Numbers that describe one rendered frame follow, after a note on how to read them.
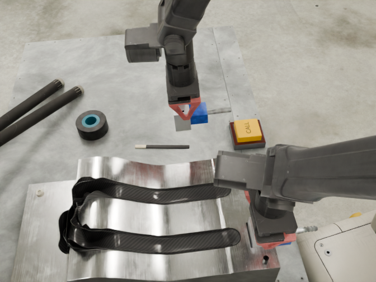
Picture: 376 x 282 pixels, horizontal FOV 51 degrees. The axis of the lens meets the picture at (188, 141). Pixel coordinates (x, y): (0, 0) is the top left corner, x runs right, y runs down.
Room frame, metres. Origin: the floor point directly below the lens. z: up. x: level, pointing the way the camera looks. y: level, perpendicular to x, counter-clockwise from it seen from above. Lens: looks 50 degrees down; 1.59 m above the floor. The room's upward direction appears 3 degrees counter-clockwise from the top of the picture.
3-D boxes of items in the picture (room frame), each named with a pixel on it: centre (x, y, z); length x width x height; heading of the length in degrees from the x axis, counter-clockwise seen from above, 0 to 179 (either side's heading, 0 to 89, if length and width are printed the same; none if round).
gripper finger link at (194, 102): (0.62, 0.00, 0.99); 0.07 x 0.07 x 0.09; 3
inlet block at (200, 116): (0.63, -0.04, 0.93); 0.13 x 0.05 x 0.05; 93
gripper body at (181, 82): (0.63, 0.01, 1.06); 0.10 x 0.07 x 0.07; 3
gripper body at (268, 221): (0.34, -0.14, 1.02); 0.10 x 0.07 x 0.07; 4
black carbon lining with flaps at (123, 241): (0.38, 0.09, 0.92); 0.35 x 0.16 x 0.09; 93
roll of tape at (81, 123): (0.72, 0.25, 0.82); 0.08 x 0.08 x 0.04
